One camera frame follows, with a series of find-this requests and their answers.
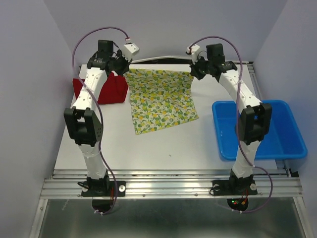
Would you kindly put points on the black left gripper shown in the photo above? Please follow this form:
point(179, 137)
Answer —
point(126, 63)

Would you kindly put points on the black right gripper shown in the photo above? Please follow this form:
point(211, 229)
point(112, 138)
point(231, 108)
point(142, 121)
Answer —
point(195, 71)

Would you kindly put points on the lemon print skirt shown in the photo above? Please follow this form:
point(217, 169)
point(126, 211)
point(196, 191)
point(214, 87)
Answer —
point(160, 99)

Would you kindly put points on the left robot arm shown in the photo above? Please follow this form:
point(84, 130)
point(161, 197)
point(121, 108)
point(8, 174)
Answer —
point(82, 123)

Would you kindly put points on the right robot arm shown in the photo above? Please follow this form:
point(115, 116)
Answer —
point(252, 117)

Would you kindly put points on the red folded skirt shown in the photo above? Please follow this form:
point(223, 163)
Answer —
point(111, 89)

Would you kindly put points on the blue plastic bin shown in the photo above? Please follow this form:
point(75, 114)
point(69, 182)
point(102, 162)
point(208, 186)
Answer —
point(283, 141)

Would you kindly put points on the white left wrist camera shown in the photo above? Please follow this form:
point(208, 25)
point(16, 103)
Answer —
point(129, 51)

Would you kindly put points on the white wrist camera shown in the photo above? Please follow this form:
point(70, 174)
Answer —
point(129, 51)
point(193, 51)

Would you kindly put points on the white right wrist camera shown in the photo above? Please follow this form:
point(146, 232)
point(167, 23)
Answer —
point(193, 51)

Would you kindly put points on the aluminium right side rail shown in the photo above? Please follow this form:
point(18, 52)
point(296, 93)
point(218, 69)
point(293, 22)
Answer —
point(254, 81)

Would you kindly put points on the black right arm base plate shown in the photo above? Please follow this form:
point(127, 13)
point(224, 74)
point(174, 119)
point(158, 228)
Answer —
point(232, 188)

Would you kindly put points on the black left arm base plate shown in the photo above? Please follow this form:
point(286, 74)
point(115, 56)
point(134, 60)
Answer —
point(106, 192)

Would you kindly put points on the aluminium front rail frame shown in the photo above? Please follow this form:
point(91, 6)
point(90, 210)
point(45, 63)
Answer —
point(160, 184)

